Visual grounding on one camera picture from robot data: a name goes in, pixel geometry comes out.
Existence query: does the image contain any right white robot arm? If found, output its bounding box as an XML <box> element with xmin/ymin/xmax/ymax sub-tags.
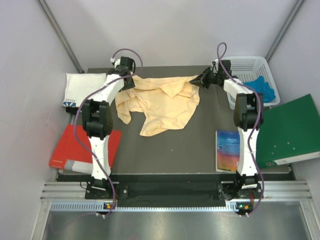
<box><xmin>190</xmin><ymin>59</ymin><xmax>264</xmax><ymax>198</ymax></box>

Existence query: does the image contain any aluminium frame rail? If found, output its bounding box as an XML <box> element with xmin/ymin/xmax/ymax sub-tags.
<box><xmin>30</xmin><ymin>181</ymin><xmax>320</xmax><ymax>240</ymax></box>

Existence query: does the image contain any white plastic basket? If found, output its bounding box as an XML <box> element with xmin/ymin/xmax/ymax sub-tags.
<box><xmin>222</xmin><ymin>55</ymin><xmax>280</xmax><ymax>107</ymax></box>

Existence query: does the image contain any purple cable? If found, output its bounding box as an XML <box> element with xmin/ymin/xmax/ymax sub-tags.
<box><xmin>73</xmin><ymin>47</ymin><xmax>144</xmax><ymax>217</ymax></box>
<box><xmin>216</xmin><ymin>42</ymin><xmax>265</xmax><ymax>218</ymax></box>

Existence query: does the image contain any yellow t shirt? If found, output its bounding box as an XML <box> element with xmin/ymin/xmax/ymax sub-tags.
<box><xmin>115</xmin><ymin>75</ymin><xmax>200</xmax><ymax>137</ymax></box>

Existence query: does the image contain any blue orange book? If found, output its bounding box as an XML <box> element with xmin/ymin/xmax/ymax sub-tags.
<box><xmin>215</xmin><ymin>130</ymin><xmax>240</xmax><ymax>173</ymax></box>

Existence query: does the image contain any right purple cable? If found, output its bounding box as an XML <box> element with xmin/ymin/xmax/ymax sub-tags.
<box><xmin>216</xmin><ymin>42</ymin><xmax>265</xmax><ymax>218</ymax></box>

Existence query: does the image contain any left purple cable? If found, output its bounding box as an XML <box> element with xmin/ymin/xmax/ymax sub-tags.
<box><xmin>73</xmin><ymin>47</ymin><xmax>144</xmax><ymax>217</ymax></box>

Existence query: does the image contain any red binder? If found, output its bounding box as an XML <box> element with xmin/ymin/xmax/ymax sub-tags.
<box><xmin>49</xmin><ymin>124</ymin><xmax>122</xmax><ymax>175</ymax></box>

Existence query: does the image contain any blue t shirt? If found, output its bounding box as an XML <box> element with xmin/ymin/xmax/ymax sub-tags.
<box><xmin>244</xmin><ymin>76</ymin><xmax>276</xmax><ymax>103</ymax></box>

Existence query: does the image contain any green binder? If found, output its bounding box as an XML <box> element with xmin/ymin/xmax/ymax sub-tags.
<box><xmin>256</xmin><ymin>94</ymin><xmax>320</xmax><ymax>169</ymax></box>

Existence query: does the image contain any white folded t shirt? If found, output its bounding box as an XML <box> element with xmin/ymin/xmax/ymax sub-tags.
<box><xmin>62</xmin><ymin>73</ymin><xmax>107</xmax><ymax>108</ymax></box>

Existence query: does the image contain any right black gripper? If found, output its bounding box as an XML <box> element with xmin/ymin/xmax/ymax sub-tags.
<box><xmin>189</xmin><ymin>67</ymin><xmax>221</xmax><ymax>90</ymax></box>

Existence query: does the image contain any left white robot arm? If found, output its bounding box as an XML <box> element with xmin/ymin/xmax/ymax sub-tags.
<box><xmin>82</xmin><ymin>56</ymin><xmax>136</xmax><ymax>199</ymax></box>

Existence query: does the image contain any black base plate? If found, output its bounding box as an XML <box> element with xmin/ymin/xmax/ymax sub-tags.
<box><xmin>85</xmin><ymin>173</ymin><xmax>262</xmax><ymax>203</ymax></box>

